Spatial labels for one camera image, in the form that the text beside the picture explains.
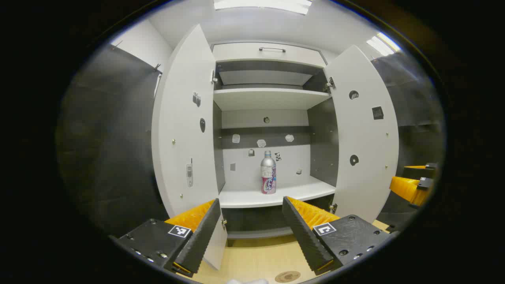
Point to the silver drink bottle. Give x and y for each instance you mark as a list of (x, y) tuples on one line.
[(268, 169)]

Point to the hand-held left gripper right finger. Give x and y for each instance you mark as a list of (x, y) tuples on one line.
[(305, 236)]

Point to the black backdrop cloth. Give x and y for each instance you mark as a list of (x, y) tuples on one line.
[(110, 138)]

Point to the ceiling light panel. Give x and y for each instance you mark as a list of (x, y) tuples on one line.
[(382, 43)]

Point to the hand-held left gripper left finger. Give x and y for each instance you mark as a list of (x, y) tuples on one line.
[(201, 232)]

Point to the white cabinet door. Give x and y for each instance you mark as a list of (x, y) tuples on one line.
[(363, 134), (181, 130)]

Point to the round brown coaster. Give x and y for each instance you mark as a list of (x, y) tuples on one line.
[(287, 277)]

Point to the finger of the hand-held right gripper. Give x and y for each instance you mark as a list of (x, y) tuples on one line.
[(406, 189), (418, 172)]

